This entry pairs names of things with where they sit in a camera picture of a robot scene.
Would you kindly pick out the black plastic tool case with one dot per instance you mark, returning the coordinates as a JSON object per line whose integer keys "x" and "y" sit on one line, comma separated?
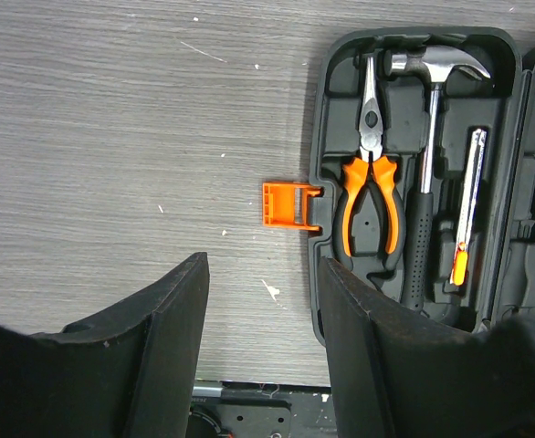
{"x": 500, "y": 277}

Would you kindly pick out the black handled claw hammer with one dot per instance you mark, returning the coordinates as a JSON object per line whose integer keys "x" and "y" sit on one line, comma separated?
{"x": 433, "y": 65}

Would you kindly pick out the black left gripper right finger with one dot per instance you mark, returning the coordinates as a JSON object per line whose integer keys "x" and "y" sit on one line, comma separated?
{"x": 395, "y": 373}

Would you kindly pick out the orange black pliers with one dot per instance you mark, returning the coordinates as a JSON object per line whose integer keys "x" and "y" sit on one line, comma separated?
{"x": 371, "y": 170}

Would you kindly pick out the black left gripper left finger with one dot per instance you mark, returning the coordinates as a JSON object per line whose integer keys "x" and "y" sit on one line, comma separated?
{"x": 126, "y": 371}

